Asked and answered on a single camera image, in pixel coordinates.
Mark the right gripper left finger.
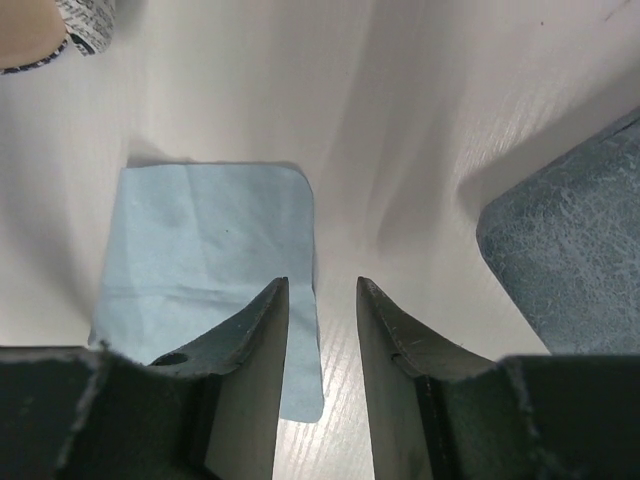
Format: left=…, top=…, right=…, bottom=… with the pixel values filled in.
left=150, top=277, right=289, bottom=479

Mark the blue glasses case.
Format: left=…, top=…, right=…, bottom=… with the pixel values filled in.
left=476, top=110, right=639, bottom=355

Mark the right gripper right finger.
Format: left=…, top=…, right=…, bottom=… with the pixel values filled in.
left=356, top=277, right=493, bottom=479

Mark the blue cleaning cloth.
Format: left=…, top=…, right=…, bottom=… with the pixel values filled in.
left=89, top=163, right=324, bottom=423

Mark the newspaper print pouch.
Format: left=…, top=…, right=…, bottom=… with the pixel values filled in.
left=1, top=0, right=116, bottom=75

